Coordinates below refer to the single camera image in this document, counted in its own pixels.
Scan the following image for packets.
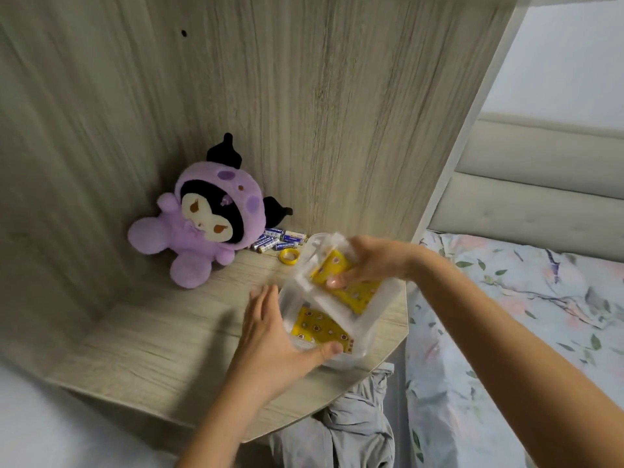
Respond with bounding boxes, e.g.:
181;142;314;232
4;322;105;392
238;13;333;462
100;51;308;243
291;306;357;355
307;248;384;317

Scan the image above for gray crumpled clothes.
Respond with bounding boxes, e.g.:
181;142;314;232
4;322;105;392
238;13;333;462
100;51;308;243
268;363;396;468

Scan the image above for floral bed sheet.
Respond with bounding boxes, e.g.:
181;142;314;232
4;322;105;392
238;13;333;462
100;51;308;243
404;231;624;468

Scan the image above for clear plastic container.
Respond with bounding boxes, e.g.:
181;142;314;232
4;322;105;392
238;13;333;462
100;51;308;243
278;232;376;371

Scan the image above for person's left hand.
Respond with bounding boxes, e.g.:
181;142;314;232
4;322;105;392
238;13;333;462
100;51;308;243
226;285;345;410

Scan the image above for person's right forearm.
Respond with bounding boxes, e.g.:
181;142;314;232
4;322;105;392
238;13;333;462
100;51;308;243
411;246;624;468

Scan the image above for wooden shelf unit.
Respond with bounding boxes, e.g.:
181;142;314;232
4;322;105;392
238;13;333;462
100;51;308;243
0;0;530;444

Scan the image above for purple plush toy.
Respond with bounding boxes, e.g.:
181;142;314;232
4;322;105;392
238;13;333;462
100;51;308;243
127;133;293;290

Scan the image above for bundle of blue white batteries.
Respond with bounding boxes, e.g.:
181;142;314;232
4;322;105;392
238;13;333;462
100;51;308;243
249;227;309;254

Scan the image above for person's right hand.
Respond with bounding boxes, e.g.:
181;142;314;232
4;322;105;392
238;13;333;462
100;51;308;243
325;235;425;289

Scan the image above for person's left forearm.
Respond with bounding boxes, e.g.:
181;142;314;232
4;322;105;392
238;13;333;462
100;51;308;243
177;380;274;468

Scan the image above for beige padded headboard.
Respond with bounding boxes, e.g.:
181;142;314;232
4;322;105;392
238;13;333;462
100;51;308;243
428;114;624;263

